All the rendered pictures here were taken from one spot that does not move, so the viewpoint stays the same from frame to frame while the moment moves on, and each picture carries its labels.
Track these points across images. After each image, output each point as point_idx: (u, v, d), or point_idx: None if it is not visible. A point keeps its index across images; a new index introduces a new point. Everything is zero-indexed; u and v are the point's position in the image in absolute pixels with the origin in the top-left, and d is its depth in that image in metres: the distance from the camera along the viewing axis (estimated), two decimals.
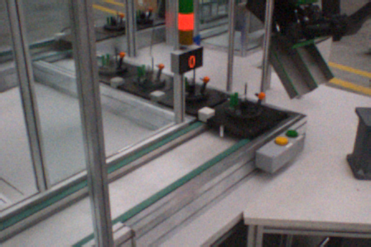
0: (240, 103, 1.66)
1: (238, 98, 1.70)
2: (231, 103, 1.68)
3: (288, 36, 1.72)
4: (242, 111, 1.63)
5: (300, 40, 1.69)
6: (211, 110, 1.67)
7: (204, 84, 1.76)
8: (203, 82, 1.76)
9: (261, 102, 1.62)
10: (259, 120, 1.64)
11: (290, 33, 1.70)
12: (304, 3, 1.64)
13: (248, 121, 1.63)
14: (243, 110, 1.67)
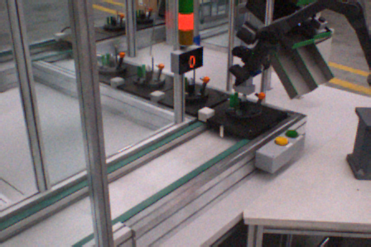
0: (240, 103, 1.66)
1: (238, 98, 1.70)
2: (231, 103, 1.68)
3: (238, 90, 1.64)
4: (242, 111, 1.63)
5: (250, 87, 1.61)
6: (211, 110, 1.67)
7: (204, 84, 1.76)
8: (203, 82, 1.76)
9: (261, 102, 1.62)
10: (259, 120, 1.64)
11: (238, 84, 1.62)
12: (304, 3, 1.64)
13: (248, 121, 1.63)
14: (243, 110, 1.67)
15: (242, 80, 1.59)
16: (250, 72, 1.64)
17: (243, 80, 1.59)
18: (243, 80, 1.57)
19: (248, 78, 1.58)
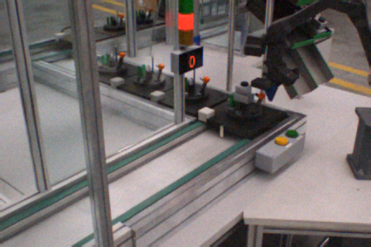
0: (240, 103, 1.66)
1: None
2: (231, 103, 1.68)
3: (237, 99, 1.66)
4: (242, 111, 1.63)
5: (249, 96, 1.63)
6: (211, 110, 1.67)
7: (204, 84, 1.76)
8: (203, 82, 1.76)
9: (261, 102, 1.62)
10: (259, 120, 1.64)
11: None
12: (304, 3, 1.64)
13: (248, 121, 1.63)
14: (243, 110, 1.67)
15: None
16: (270, 88, 1.56)
17: None
18: None
19: None
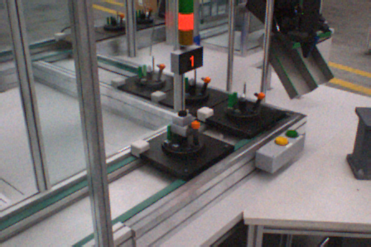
0: (179, 135, 1.43)
1: None
2: (169, 134, 1.46)
3: (175, 130, 1.43)
4: (179, 145, 1.40)
5: (188, 128, 1.40)
6: (145, 143, 1.44)
7: (259, 101, 1.61)
8: (257, 99, 1.61)
9: (198, 133, 1.40)
10: (199, 156, 1.41)
11: (306, 54, 1.48)
12: None
13: (186, 157, 1.40)
14: (183, 143, 1.44)
15: (308, 46, 1.46)
16: None
17: (309, 45, 1.45)
18: (310, 43, 1.44)
19: (314, 39, 1.44)
